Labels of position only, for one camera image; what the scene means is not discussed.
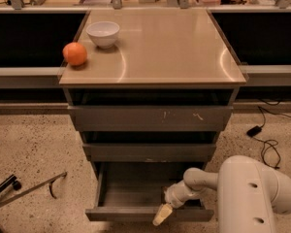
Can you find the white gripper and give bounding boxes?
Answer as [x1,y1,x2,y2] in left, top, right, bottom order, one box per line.
[152,181,198,226]

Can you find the grey bottom drawer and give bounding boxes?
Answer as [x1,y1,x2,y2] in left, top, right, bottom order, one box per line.
[85,162,205,222]

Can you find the grey drawer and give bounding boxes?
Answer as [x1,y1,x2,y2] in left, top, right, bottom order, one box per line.
[68,106,232,132]
[83,144,216,162]
[85,162,205,222]

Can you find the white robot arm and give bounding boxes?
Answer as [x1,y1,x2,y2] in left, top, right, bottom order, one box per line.
[153,155,291,233]

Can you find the grey middle drawer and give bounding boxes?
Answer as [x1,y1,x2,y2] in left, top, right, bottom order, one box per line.
[83,144,216,162]

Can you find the grey top drawer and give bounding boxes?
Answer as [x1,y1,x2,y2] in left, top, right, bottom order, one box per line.
[68,106,232,132]

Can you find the grey drawer cabinet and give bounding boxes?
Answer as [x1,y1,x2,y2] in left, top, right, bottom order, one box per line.
[57,7,248,180]

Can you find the metal stand leg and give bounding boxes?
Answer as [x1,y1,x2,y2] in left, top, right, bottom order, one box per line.
[0,172,68,208]

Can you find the black power adapter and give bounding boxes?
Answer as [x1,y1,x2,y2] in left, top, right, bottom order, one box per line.
[246,125,262,137]

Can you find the black caster wheel bar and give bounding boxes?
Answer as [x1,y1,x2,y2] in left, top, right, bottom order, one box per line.
[0,175,21,193]

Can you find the orange fruit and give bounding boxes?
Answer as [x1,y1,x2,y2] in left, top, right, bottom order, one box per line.
[62,42,87,66]

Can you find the white bowl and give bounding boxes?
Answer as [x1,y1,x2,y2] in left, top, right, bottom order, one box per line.
[86,21,120,49]

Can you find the black floor cable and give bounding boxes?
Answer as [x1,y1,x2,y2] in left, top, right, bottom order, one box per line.
[253,99,291,171]

